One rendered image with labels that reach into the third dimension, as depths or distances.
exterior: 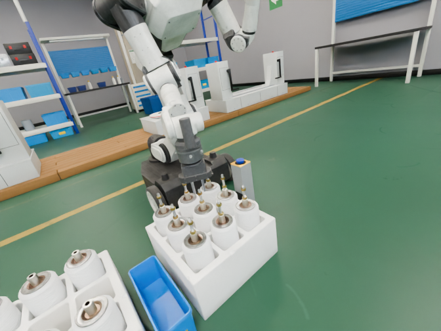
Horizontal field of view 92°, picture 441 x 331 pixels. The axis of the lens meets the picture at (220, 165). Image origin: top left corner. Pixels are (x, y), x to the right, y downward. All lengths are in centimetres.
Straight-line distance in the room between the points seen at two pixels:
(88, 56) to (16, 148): 434
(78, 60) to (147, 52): 579
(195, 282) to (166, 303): 24
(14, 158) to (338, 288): 266
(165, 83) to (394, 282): 106
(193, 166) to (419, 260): 88
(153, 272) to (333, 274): 69
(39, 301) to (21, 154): 198
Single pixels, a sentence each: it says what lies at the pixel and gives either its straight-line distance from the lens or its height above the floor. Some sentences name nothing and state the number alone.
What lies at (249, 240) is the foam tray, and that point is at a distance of 81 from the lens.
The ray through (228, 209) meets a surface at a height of 21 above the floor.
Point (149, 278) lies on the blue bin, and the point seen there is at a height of 3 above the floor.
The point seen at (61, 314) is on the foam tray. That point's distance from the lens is 93.
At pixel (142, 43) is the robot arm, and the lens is 92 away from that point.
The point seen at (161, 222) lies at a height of 24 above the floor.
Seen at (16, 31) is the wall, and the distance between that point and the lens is 914.
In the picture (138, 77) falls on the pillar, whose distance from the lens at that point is 710.
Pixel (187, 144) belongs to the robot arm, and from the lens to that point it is 68.
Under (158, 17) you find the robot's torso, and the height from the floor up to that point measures 95.
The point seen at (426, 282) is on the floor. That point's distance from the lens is 105.
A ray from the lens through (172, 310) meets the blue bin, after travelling 93.
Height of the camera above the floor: 75
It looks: 25 degrees down
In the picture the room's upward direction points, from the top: 11 degrees counter-clockwise
